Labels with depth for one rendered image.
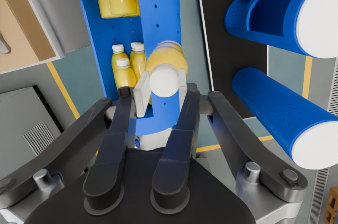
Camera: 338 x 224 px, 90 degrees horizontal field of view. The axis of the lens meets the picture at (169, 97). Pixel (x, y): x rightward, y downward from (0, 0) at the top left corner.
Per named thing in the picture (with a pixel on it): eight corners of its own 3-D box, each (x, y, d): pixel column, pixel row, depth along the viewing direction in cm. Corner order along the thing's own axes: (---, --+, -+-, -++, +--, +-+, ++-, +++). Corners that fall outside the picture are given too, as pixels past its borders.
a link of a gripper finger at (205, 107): (187, 102, 14) (223, 100, 14) (185, 82, 19) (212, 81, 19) (187, 117, 15) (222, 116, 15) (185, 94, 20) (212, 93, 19)
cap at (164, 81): (166, 98, 24) (166, 104, 22) (144, 81, 23) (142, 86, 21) (185, 78, 23) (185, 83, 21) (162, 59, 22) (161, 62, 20)
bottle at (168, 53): (170, 75, 42) (167, 113, 25) (148, 56, 40) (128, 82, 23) (190, 53, 39) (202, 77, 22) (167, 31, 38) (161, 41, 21)
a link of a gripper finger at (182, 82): (178, 87, 16) (186, 87, 16) (178, 68, 22) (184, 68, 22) (180, 116, 17) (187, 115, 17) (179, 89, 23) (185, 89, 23)
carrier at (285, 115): (243, 101, 166) (268, 81, 158) (308, 176, 87) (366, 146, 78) (225, 82, 158) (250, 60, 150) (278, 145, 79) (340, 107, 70)
